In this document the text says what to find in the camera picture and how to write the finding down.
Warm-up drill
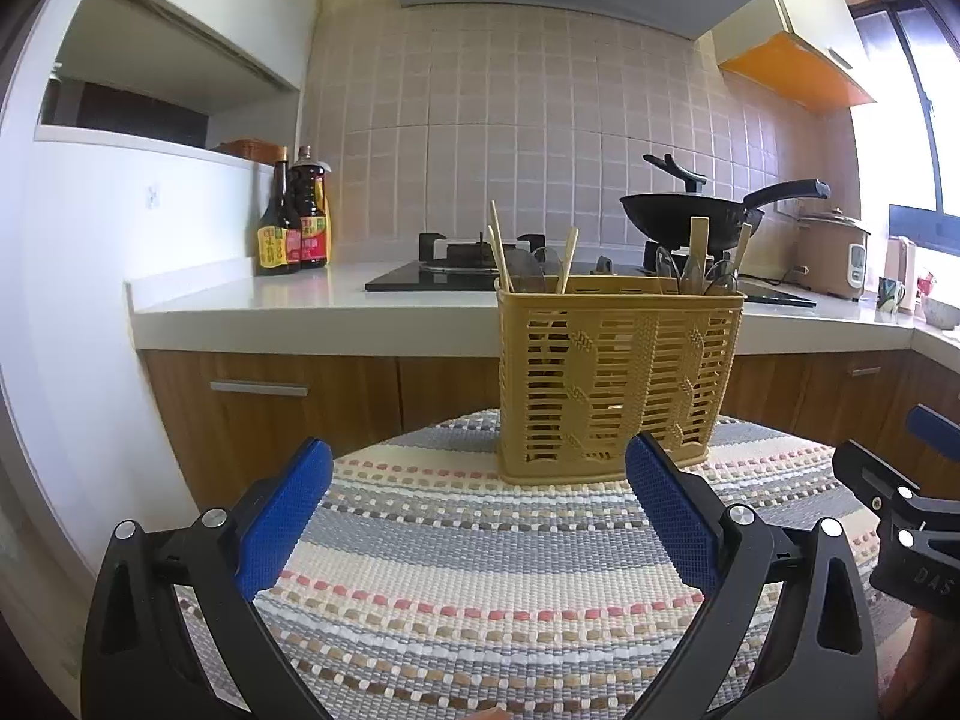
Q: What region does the person's right hand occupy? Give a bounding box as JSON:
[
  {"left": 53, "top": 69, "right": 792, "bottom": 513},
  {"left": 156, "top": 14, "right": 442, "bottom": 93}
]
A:
[{"left": 880, "top": 610, "right": 958, "bottom": 718}]

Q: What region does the wooden base cabinet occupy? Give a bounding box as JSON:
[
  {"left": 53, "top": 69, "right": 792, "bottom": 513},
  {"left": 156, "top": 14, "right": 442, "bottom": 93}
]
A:
[{"left": 140, "top": 349, "right": 958, "bottom": 507}]

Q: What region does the striped woven table mat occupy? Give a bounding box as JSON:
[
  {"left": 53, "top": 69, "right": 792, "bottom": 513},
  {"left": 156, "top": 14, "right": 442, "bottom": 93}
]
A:
[{"left": 170, "top": 406, "right": 925, "bottom": 720}]

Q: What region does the tan plastic utensil basket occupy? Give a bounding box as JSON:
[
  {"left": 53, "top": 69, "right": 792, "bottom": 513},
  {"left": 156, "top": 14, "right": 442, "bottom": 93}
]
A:
[{"left": 496, "top": 275, "right": 745, "bottom": 484}]

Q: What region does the beige rice cooker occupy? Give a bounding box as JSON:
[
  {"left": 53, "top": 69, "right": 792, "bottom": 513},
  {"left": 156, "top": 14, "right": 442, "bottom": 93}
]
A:
[{"left": 796, "top": 208, "right": 871, "bottom": 301}]

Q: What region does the wooden spatula in basket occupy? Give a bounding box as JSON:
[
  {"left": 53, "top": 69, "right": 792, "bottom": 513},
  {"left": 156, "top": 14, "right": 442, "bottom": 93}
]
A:
[{"left": 680, "top": 216, "right": 709, "bottom": 296}]

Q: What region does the slim dark soy sauce bottle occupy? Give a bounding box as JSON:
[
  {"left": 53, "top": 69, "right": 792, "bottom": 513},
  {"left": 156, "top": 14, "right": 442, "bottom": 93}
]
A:
[{"left": 257, "top": 148, "right": 301, "bottom": 275}]

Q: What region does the black gas stove top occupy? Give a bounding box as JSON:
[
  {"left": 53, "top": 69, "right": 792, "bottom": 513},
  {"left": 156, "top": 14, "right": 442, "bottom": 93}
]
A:
[{"left": 362, "top": 230, "right": 820, "bottom": 309}]

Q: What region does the large dark sauce bottle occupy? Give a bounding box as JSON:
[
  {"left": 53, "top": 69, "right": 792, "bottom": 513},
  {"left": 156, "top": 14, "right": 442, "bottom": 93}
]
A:
[{"left": 288, "top": 145, "right": 332, "bottom": 268}]

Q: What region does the wooden chopstick in basket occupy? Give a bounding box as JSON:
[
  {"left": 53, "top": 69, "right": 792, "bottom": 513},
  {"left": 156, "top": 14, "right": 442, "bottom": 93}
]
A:
[{"left": 488, "top": 200, "right": 512, "bottom": 293}]

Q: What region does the brown box on shelf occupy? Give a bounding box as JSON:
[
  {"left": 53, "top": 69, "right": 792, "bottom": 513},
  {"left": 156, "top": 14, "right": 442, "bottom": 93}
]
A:
[{"left": 215, "top": 138, "right": 288, "bottom": 166}]

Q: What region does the black wok with handle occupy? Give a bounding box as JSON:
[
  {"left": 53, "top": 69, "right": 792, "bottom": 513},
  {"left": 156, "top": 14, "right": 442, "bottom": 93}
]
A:
[{"left": 620, "top": 153, "right": 832, "bottom": 254}]

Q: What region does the orange-bottomed wall cabinet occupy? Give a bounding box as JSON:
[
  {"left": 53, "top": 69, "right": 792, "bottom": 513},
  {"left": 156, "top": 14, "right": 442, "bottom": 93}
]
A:
[{"left": 713, "top": 0, "right": 875, "bottom": 114}]

